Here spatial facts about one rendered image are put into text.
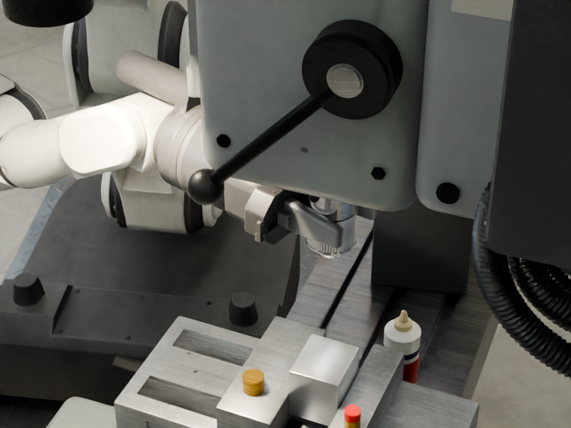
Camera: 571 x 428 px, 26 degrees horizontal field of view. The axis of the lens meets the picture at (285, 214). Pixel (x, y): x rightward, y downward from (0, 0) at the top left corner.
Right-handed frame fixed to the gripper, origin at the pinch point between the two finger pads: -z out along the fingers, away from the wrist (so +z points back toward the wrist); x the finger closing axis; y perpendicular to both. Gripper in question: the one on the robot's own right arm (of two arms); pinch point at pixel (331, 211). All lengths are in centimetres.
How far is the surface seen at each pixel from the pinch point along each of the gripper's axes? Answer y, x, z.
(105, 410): 52, 2, 37
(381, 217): 21.3, 25.9, 10.9
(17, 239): 126, 77, 151
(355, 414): 18.0, -4.7, -7.1
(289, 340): 20.8, 1.6, 5.9
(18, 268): 85, 39, 101
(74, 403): 52, 1, 41
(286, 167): -11.2, -9.7, -2.3
